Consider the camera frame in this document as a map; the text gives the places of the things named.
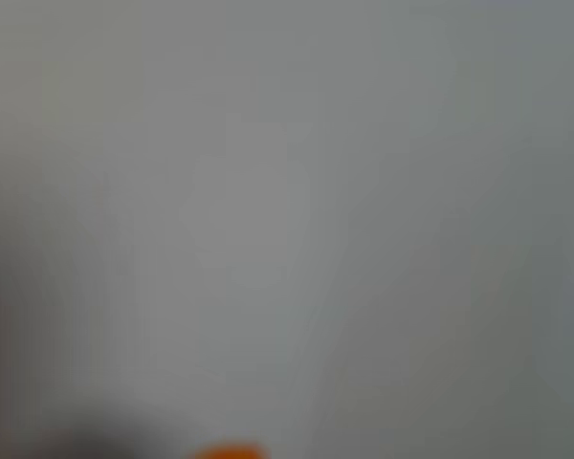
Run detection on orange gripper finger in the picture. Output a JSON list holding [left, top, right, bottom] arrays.
[[185, 440, 271, 459]]

